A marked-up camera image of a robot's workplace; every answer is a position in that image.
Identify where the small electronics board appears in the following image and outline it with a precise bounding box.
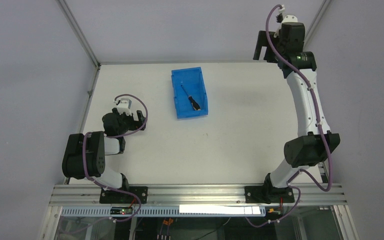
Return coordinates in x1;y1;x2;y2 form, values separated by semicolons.
110;207;134;215

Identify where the slotted cable duct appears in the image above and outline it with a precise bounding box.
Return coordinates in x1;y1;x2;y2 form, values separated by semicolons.
61;204;266;217

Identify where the blue plastic bin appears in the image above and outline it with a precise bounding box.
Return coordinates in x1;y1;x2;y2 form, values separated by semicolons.
171;67;209;119

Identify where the aluminium frame rail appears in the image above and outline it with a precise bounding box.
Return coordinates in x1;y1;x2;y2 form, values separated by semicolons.
49;183;347;207

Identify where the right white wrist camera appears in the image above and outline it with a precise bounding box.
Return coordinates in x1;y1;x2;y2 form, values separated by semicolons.
273;9;298;38

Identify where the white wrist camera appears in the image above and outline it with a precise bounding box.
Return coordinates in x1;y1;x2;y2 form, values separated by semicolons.
115;98;132;116
273;9;298;38

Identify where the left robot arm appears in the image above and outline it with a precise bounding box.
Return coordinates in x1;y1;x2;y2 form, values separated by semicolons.
62;107;146;192

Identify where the black yellow screwdriver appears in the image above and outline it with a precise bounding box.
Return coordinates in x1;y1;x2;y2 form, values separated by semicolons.
181;85;201;111

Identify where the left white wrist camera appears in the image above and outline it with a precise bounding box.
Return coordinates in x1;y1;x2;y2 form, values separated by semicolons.
115;98;132;116

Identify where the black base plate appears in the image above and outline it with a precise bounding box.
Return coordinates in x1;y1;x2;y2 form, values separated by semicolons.
99;186;149;204
244;185;295;204

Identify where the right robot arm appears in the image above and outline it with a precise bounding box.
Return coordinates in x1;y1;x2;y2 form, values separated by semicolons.
245;22;341;204

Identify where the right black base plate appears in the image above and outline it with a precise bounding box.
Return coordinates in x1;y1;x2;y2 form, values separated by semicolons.
244;185;295;204

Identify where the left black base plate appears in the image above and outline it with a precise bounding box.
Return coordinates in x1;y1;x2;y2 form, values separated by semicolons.
99;186;149;204

